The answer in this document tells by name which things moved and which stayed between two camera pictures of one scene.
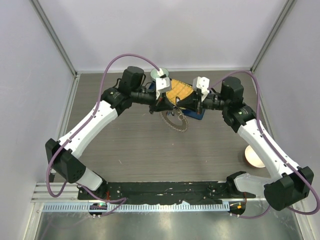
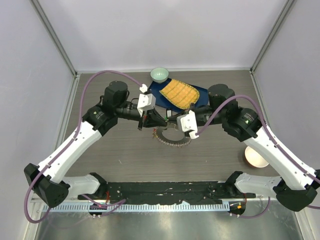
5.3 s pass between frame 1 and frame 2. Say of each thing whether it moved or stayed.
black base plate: stayed
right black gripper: moved
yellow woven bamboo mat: stayed
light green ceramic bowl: stayed
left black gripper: moved
